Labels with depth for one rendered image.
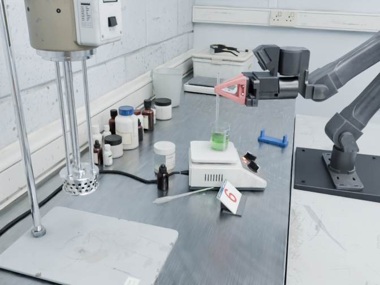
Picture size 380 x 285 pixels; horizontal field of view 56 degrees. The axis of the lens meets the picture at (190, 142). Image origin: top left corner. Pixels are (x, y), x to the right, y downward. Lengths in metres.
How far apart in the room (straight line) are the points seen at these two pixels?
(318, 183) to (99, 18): 0.71
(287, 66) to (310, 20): 1.39
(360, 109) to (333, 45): 1.37
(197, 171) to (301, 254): 0.32
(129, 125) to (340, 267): 0.70
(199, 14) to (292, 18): 0.56
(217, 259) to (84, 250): 0.26
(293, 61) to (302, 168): 0.33
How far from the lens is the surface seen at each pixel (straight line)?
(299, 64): 0.92
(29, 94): 1.03
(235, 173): 0.92
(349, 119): 1.00
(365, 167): 1.15
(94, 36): 0.54
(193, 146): 0.97
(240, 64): 1.97
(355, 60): 0.97
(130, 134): 1.14
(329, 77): 0.94
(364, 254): 0.83
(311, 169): 1.08
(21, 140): 0.71
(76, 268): 0.72
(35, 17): 0.57
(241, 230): 0.81
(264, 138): 1.27
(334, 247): 0.82
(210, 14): 2.34
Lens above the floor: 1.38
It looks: 23 degrees down
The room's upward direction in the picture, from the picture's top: 2 degrees clockwise
